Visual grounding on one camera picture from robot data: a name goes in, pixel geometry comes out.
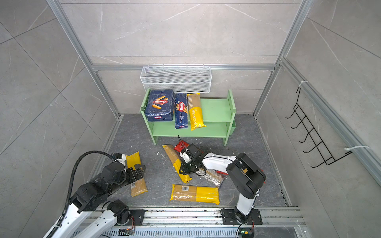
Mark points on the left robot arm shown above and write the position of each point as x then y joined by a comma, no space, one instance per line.
94,193

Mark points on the clear white-label spaghetti bag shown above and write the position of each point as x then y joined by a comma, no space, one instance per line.
212,176

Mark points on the red spaghetti bag upper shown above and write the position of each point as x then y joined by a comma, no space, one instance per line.
181,146

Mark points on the white wire mesh basket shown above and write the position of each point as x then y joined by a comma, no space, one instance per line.
180,79

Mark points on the yellow spaghetti bag far left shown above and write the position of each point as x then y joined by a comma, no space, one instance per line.
138,187

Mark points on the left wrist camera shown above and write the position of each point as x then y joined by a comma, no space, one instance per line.
121,158

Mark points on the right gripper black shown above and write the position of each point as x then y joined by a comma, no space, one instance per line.
184,170

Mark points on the yellow spaghetti bag centre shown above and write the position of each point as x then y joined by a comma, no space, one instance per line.
175,160

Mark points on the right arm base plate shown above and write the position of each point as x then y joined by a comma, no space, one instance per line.
234,217

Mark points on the yellow spaghetti bag with lettering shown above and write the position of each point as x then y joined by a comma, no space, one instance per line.
195,111

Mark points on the blue Barilla rigatoni box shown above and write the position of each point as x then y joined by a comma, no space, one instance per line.
160,106

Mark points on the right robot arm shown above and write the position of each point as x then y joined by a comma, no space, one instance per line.
247,177

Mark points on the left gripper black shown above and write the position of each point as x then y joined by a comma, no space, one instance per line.
133,177

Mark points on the blue Barilla spaghetti box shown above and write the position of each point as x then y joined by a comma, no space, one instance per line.
181,111

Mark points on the black wire hook rack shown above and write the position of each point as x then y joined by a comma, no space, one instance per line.
312,135

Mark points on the large yellow spaghetti bag front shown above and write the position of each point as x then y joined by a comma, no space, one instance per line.
195,194

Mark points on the green wooden two-tier shelf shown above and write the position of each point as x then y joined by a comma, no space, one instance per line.
218,115

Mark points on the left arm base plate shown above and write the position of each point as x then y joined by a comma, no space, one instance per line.
131,217

